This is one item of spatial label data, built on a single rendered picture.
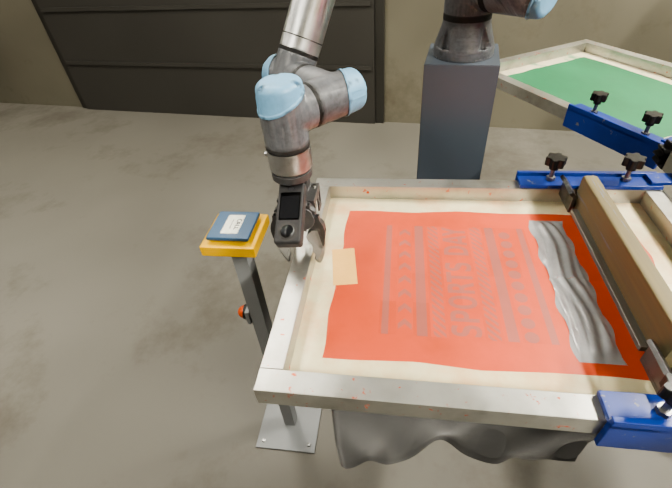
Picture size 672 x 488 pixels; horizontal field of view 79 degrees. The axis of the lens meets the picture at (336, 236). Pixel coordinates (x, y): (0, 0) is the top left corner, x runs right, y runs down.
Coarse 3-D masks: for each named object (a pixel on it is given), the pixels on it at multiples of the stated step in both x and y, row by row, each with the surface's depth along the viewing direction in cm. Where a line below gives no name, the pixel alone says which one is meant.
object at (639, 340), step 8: (576, 216) 85; (576, 224) 85; (584, 224) 83; (584, 232) 81; (584, 240) 81; (592, 240) 80; (592, 248) 78; (592, 256) 77; (600, 256) 76; (600, 264) 75; (600, 272) 74; (608, 272) 73; (608, 280) 72; (608, 288) 71; (616, 288) 70; (616, 296) 69; (616, 304) 68; (624, 304) 68; (624, 312) 66; (624, 320) 66; (632, 320) 65; (632, 328) 64; (632, 336) 64; (640, 336) 63; (640, 344) 62
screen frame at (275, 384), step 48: (336, 192) 102; (384, 192) 101; (432, 192) 99; (480, 192) 97; (528, 192) 95; (624, 192) 92; (288, 288) 76; (288, 336) 68; (288, 384) 61; (336, 384) 61; (384, 384) 60; (432, 384) 60
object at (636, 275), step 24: (600, 192) 80; (600, 216) 77; (600, 240) 77; (624, 240) 70; (624, 264) 69; (648, 264) 65; (624, 288) 68; (648, 288) 62; (648, 312) 62; (648, 336) 62
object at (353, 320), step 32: (352, 288) 80; (544, 288) 76; (352, 320) 74; (608, 320) 70; (352, 352) 69; (384, 352) 68; (416, 352) 68; (448, 352) 68; (480, 352) 67; (512, 352) 67; (544, 352) 66; (640, 352) 65
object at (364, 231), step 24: (360, 216) 97; (384, 216) 96; (408, 216) 96; (432, 216) 95; (456, 216) 94; (480, 216) 94; (504, 216) 93; (528, 216) 93; (552, 216) 92; (360, 240) 90; (528, 240) 87; (576, 240) 86; (360, 264) 85
